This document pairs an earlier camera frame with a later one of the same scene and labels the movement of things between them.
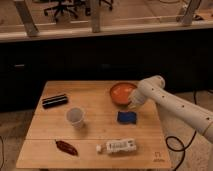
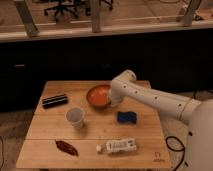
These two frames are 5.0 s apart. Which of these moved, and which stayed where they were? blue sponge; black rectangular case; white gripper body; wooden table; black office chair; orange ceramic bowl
Moved: white gripper body; orange ceramic bowl
Stayed: black rectangular case; wooden table; black office chair; blue sponge
